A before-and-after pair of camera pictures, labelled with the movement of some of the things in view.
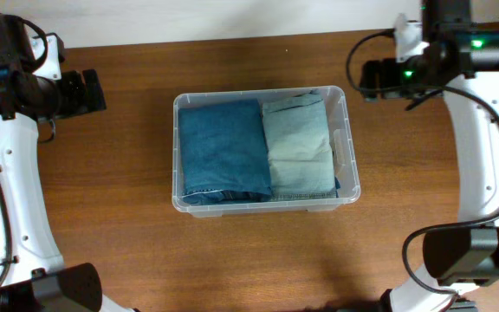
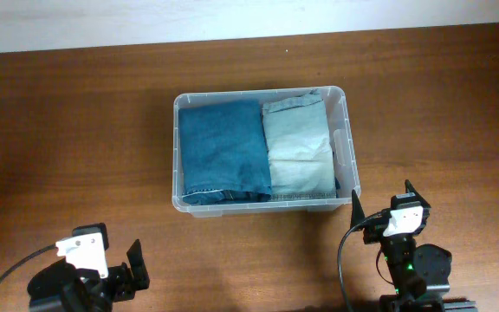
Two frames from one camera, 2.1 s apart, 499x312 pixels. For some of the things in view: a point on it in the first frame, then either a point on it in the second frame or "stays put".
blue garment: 337,186 stays put
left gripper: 81,102 -> 121,273
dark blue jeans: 223,152 stays put
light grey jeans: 300,147 stays put
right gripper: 379,68 -> 372,233
